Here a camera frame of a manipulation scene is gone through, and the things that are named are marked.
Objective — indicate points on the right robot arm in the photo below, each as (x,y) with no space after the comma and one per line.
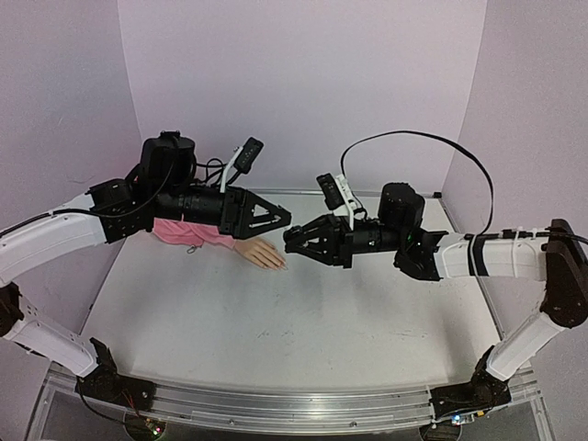
(553,256)

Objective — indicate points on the aluminium front rail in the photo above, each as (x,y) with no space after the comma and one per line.
(70,410)

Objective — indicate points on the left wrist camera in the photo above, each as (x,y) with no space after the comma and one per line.
(241,162)

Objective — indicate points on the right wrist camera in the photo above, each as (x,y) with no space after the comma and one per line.
(339,198)

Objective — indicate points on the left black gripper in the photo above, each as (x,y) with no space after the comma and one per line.
(241,215)

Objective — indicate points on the pink hoodie sleeve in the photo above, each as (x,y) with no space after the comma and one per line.
(191,234)

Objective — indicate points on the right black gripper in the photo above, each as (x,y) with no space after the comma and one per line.
(343,243)

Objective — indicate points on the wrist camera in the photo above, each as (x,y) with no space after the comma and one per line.
(339,198)
(241,162)

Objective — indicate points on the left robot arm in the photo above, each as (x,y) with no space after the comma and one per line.
(162,185)

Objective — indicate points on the mannequin hand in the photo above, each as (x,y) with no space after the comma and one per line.
(261,253)

